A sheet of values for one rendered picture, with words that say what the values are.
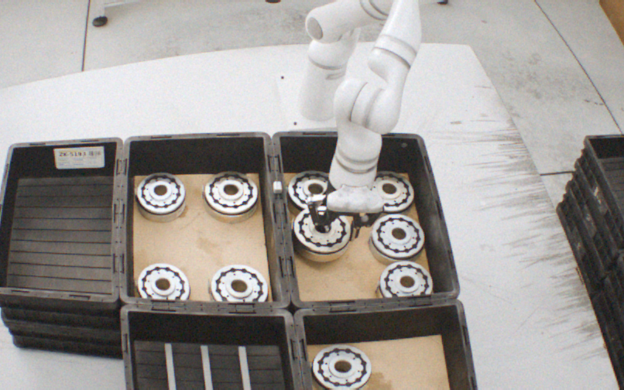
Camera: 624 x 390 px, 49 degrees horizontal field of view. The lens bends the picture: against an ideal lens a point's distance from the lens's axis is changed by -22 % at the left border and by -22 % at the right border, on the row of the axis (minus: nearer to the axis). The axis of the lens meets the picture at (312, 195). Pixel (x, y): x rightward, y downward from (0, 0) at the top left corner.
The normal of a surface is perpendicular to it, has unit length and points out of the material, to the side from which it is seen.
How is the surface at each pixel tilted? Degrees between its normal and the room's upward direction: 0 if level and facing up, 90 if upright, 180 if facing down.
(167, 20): 0
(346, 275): 0
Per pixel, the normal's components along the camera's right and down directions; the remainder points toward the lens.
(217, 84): 0.12, -0.66
